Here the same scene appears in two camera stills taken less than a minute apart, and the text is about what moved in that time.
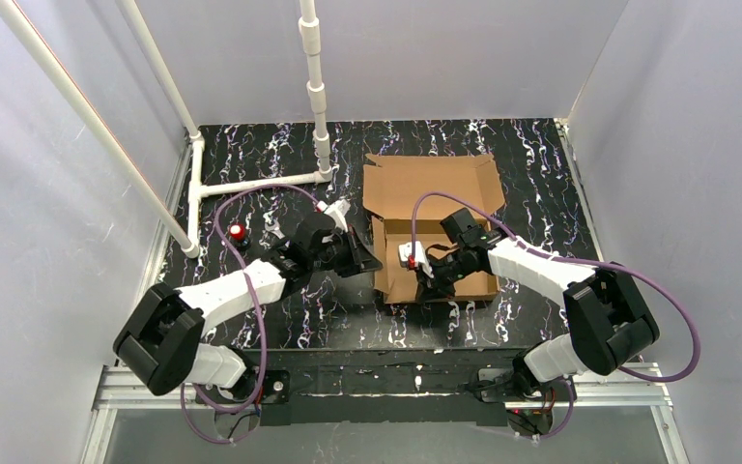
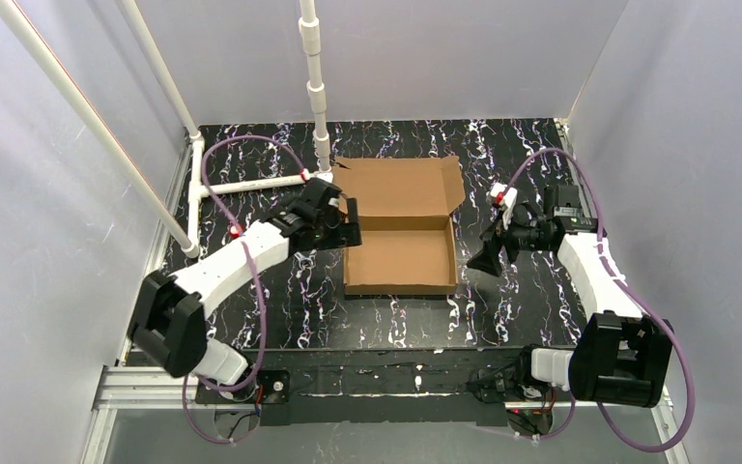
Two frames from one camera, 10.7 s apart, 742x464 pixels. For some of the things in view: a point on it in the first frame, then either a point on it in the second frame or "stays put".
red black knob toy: x=239 y=237 stays put
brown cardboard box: x=480 y=285 -> x=408 y=234
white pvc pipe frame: x=189 y=238 stays put
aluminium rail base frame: x=372 y=273 stays put
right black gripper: x=433 y=274 -> x=506 y=236
